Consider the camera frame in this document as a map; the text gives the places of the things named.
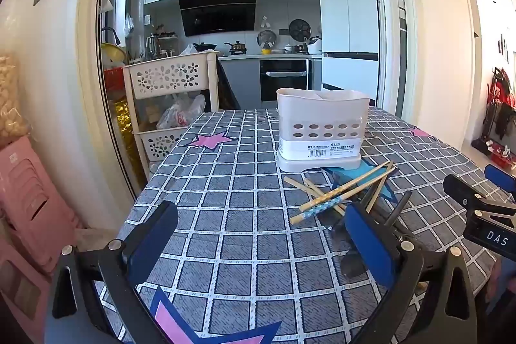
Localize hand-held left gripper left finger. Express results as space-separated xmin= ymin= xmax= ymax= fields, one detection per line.
xmin=44 ymin=200 xmax=179 ymax=344

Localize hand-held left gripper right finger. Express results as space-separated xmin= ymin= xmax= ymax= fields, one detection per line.
xmin=345 ymin=202 xmax=491 ymax=344

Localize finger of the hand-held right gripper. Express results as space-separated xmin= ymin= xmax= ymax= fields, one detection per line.
xmin=484 ymin=164 xmax=516 ymax=203
xmin=443 ymin=174 xmax=490 ymax=213

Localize plain bamboo chopstick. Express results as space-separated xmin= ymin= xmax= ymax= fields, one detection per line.
xmin=368 ymin=162 xmax=394 ymax=210
xmin=303 ymin=179 xmax=328 ymax=200
xmin=283 ymin=176 xmax=346 ymax=215

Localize white plastic utensil holder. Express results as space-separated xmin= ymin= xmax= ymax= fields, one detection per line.
xmin=276 ymin=87 xmax=371 ymax=172

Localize red bags and clothes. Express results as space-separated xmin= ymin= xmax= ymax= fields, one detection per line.
xmin=471 ymin=66 xmax=516 ymax=167

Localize grey checked star tablecloth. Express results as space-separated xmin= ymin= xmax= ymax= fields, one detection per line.
xmin=94 ymin=106 xmax=501 ymax=344

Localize gold foil package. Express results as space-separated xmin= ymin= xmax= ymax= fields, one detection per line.
xmin=115 ymin=100 xmax=140 ymax=171

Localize pink plastic stool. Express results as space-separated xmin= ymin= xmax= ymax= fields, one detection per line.
xmin=0 ymin=239 xmax=55 ymax=344
xmin=0 ymin=136 xmax=87 ymax=276

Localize clear plastic bag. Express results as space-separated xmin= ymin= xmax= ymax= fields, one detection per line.
xmin=156 ymin=94 xmax=206 ymax=130

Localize red container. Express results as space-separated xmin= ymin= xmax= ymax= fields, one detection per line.
xmin=104 ymin=67 xmax=125 ymax=99

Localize white flower-pattern storage cart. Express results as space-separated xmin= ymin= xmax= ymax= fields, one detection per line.
xmin=122 ymin=51 xmax=222 ymax=183

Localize black built-in oven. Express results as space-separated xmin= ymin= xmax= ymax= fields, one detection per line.
xmin=260 ymin=59 xmax=309 ymax=103

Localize grey base cabinets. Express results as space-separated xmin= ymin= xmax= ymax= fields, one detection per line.
xmin=218 ymin=53 xmax=323 ymax=111

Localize yellow basin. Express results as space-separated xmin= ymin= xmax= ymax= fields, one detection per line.
xmin=101 ymin=43 xmax=126 ymax=63

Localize white refrigerator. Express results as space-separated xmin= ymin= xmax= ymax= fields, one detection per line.
xmin=314 ymin=0 xmax=382 ymax=107

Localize bag of peanuts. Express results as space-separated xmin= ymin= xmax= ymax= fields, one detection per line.
xmin=0 ymin=54 xmax=32 ymax=148

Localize kitchen faucet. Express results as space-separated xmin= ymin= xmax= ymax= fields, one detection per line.
xmin=100 ymin=27 xmax=122 ymax=46

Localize round black hanging rack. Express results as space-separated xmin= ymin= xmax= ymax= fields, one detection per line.
xmin=289 ymin=19 xmax=312 ymax=40

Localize round grey steamer rack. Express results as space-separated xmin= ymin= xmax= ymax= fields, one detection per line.
xmin=257 ymin=30 xmax=277 ymax=48

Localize black range hood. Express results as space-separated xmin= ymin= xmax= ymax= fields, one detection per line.
xmin=178 ymin=0 xmax=259 ymax=37

